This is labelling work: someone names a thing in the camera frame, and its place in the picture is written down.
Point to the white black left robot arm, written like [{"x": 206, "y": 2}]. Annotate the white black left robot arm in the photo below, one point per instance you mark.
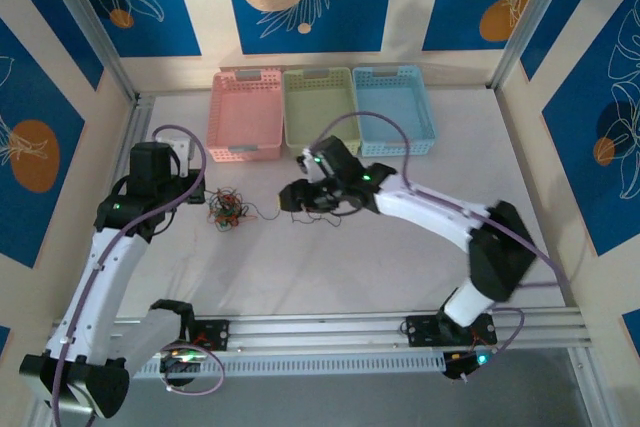
[{"x": 100, "y": 297}]

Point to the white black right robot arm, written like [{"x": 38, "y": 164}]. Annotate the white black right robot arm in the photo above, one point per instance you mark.
[{"x": 425, "y": 207}]

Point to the green plastic basket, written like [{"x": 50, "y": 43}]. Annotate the green plastic basket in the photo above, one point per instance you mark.
[{"x": 315, "y": 107}]

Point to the blue plastic basket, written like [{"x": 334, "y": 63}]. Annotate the blue plastic basket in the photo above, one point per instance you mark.
[{"x": 395, "y": 107}]

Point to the pink plastic basket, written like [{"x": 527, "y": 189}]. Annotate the pink plastic basket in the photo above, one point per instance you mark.
[{"x": 245, "y": 112}]

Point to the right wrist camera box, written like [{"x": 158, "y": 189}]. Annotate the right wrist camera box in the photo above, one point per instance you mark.
[{"x": 307, "y": 167}]

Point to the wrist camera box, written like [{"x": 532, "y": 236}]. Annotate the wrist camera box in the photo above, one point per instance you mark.
[
  {"x": 181, "y": 149},
  {"x": 307, "y": 167}
]

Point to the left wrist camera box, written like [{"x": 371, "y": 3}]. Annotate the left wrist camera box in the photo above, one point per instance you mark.
[{"x": 181, "y": 149}]

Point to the aluminium table side rail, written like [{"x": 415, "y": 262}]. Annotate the aluminium table side rail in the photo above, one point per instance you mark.
[{"x": 137, "y": 122}]

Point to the long grooved aluminium rail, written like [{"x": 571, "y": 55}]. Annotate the long grooved aluminium rail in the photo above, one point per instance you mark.
[{"x": 325, "y": 332}]

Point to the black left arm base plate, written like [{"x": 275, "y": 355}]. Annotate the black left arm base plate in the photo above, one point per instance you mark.
[{"x": 217, "y": 334}]

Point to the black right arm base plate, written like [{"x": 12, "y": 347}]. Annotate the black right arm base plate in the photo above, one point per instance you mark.
[{"x": 420, "y": 332}]

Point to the aluminium frame post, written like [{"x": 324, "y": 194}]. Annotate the aluminium frame post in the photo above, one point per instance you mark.
[
  {"x": 592, "y": 387},
  {"x": 90, "y": 17},
  {"x": 532, "y": 17}
]

